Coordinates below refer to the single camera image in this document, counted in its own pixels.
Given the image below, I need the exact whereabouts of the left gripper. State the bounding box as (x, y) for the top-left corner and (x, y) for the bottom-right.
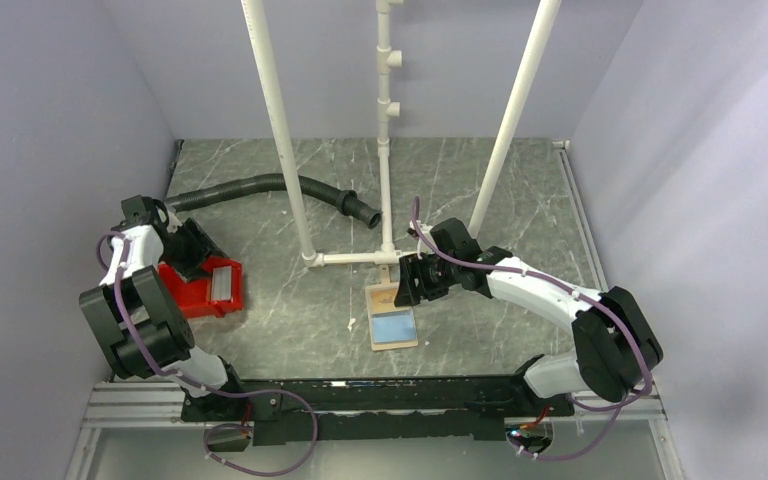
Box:
(159, 218), (228, 283)

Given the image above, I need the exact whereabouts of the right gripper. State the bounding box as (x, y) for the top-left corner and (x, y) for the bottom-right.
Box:
(394, 249), (459, 307)

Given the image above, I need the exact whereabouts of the white cards stack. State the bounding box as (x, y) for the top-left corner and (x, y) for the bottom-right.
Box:
(210, 265), (234, 302)

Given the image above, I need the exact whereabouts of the yellow credit card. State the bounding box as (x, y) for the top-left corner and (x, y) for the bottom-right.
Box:
(367, 284), (398, 315)

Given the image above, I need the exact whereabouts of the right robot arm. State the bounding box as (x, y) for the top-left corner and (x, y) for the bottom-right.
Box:
(394, 218), (664, 415)

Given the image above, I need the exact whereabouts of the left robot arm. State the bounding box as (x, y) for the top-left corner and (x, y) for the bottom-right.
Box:
(79, 195), (248, 420)

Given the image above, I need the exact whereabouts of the red plastic bin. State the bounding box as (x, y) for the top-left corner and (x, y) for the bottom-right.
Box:
(158, 257), (244, 319)

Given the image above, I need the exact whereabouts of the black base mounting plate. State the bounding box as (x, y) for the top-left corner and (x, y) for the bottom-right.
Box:
(181, 373), (574, 446)

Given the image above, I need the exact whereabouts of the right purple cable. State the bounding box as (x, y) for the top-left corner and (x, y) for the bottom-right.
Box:
(410, 195), (656, 463)

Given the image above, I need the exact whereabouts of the purple cable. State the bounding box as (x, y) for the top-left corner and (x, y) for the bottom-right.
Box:
(95, 231), (319, 478)
(410, 195), (656, 463)

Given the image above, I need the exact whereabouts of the black corrugated hose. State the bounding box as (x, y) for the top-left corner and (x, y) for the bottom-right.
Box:
(163, 173), (383, 231)

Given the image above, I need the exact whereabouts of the aluminium extrusion rail frame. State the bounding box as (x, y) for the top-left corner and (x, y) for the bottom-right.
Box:
(79, 169), (664, 462)

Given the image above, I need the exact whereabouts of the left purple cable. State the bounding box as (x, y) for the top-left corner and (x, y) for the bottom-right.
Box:
(95, 231), (319, 478)

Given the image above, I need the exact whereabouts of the white PVC pipe frame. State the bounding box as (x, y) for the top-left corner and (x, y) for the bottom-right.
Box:
(241, 0), (561, 267)

